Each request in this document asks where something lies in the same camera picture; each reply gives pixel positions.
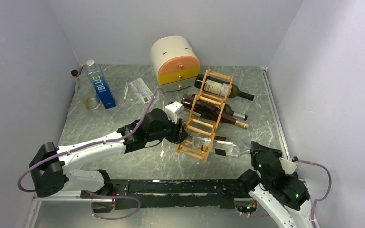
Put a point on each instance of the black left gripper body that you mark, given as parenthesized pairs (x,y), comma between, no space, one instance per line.
(169,130)

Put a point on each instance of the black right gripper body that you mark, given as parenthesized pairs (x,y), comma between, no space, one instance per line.
(277,152)

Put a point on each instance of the square clear black-capped bottle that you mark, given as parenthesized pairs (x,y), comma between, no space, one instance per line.
(219,147)

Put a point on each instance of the blue square glass bottle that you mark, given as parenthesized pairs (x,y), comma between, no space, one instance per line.
(100,84)

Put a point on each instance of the round clear glass bottle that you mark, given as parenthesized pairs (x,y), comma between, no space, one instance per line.
(85,91)

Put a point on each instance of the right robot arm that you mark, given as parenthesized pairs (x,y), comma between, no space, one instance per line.
(273,184)

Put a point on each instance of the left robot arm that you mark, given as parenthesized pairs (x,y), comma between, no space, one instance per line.
(54,169)

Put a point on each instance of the wooden wine rack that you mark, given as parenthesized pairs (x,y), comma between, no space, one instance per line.
(205,127)

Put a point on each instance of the dark red gold-capped bottle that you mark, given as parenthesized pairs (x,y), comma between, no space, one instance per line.
(210,111)

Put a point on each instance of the green silver-capped wine bottle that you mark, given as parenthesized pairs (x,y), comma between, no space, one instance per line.
(234,114)

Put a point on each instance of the dark green wine bottle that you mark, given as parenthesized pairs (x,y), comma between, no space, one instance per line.
(220,87)

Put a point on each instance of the white plastic card package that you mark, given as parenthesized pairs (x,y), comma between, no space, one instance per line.
(141,90)

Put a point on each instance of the white pen with pink tip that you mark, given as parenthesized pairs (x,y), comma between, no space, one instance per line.
(126,91)

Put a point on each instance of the round three-drawer storage box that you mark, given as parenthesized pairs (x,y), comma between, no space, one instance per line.
(174,62)

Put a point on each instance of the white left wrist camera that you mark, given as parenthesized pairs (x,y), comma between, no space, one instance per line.
(173,111)

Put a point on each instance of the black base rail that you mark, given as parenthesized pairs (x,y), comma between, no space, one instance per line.
(224,193)

